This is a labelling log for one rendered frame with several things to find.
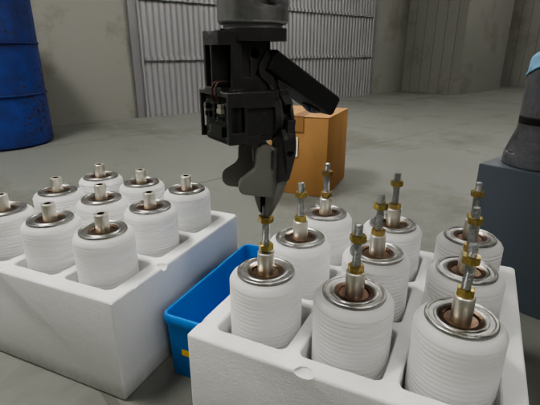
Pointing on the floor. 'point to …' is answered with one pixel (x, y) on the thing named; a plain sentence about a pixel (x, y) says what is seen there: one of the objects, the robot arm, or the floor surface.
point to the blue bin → (201, 305)
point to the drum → (21, 80)
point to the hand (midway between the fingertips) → (270, 202)
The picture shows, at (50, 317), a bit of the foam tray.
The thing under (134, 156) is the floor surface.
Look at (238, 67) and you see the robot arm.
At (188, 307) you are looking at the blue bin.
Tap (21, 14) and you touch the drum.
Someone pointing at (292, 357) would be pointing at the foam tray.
